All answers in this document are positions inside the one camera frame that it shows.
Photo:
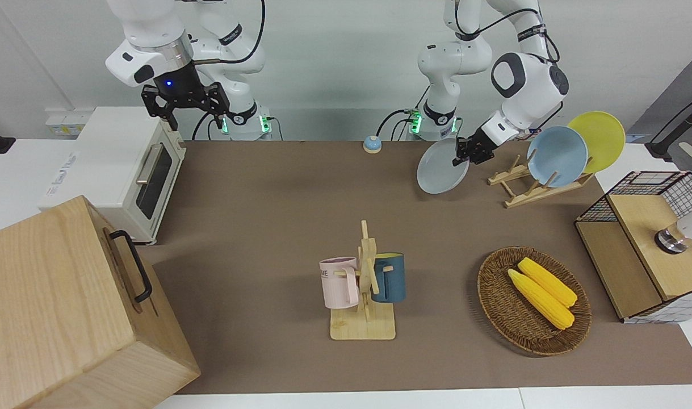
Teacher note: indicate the brown table mat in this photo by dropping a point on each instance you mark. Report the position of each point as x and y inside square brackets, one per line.
[266, 227]

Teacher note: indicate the gray plate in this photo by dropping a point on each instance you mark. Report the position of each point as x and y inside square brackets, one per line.
[439, 170]

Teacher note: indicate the blue service bell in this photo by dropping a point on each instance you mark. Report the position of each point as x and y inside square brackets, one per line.
[372, 145]

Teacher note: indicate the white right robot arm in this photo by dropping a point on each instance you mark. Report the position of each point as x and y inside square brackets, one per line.
[152, 23]

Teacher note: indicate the brown wicker basket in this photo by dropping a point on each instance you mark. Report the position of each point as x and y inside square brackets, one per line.
[504, 307]

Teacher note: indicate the white toaster oven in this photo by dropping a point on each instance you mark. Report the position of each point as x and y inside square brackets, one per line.
[107, 159]

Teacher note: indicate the large wooden box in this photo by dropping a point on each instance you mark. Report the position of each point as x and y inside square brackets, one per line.
[56, 307]

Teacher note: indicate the light blue plate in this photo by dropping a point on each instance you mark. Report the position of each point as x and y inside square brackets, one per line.
[558, 156]

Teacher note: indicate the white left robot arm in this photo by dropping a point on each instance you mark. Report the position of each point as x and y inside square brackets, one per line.
[453, 57]

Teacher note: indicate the dark blue mug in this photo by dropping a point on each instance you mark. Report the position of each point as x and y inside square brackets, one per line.
[394, 281]

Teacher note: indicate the small printed box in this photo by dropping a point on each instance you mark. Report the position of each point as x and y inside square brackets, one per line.
[528, 134]

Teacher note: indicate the wooden plate rack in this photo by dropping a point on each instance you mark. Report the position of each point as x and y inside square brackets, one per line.
[530, 196]

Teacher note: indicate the wooden mug tree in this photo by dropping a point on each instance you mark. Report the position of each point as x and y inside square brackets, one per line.
[363, 329]

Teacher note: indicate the pink mug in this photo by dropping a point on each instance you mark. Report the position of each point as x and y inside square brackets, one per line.
[335, 287]

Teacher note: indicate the yellow corn cob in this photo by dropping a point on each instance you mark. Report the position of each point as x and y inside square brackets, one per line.
[550, 282]
[541, 301]

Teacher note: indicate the yellow plate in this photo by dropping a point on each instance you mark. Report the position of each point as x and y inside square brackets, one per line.
[601, 136]

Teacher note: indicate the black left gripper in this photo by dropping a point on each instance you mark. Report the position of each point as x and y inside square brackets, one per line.
[482, 147]

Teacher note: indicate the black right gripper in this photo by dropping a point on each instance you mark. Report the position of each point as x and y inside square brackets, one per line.
[178, 88]

